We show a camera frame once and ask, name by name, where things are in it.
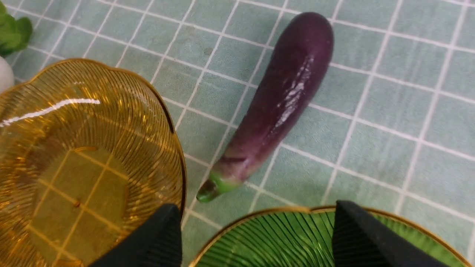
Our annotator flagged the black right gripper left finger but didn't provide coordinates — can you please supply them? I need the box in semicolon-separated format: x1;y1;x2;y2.
90;203;183;267

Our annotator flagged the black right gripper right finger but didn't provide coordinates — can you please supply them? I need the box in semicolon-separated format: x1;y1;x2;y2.
331;200;451;267

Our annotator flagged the purple eggplant green stem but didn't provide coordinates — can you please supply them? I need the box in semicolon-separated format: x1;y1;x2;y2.
196;12;334;203

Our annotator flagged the white radish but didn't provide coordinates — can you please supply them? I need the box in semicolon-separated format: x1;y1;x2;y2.
0;2;33;92

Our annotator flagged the green plastic plate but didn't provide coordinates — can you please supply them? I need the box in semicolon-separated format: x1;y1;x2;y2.
190;205;470;267

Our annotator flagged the amber plastic plate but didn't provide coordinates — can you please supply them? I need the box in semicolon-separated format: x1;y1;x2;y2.
1;59;187;267

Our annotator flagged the green checkered tablecloth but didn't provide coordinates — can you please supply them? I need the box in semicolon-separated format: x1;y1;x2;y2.
3;0;474;267

